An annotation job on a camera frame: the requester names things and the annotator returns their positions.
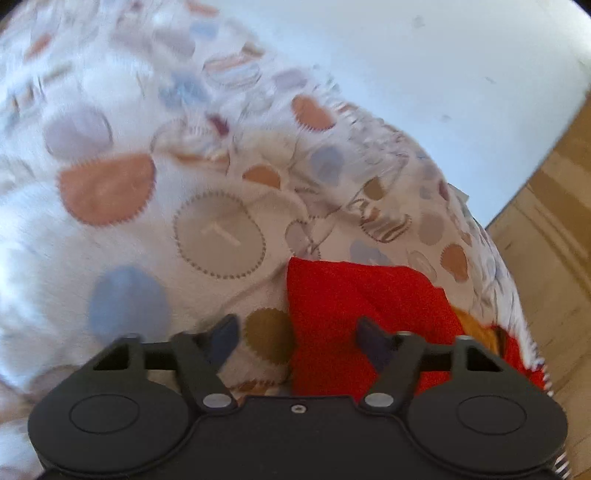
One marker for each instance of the printed blanket with round patches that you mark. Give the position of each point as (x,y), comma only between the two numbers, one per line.
(138,207)

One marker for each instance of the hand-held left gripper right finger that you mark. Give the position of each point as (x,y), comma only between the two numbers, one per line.
(370,338)

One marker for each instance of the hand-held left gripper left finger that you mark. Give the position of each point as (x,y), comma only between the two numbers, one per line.
(226,335)

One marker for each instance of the red small garment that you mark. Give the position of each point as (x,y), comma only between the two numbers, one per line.
(347,295)

